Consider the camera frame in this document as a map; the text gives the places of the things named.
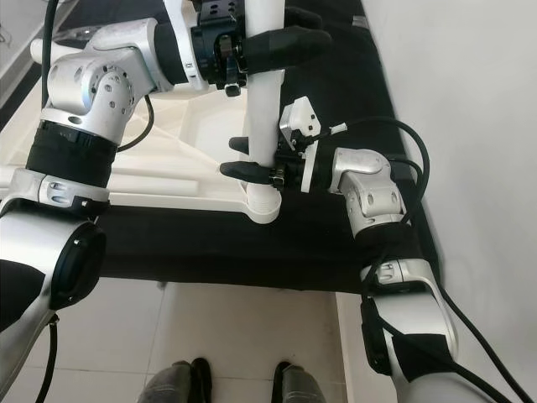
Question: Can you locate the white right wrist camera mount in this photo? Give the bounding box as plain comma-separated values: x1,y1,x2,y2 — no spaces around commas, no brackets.
279,95,324,194

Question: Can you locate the grey robot right leg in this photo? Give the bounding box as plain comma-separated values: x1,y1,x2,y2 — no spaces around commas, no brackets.
273,361,328,403

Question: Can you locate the black tablecloth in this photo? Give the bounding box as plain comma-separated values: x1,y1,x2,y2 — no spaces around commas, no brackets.
0,0,441,295

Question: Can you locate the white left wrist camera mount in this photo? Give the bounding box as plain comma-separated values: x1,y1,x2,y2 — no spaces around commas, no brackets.
164,0,211,89

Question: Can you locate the white plastic children table top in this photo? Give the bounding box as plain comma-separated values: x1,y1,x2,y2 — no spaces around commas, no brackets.
0,38,284,226

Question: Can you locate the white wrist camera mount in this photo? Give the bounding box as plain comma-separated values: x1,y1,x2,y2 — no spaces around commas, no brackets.
279,95,324,194
164,0,211,89

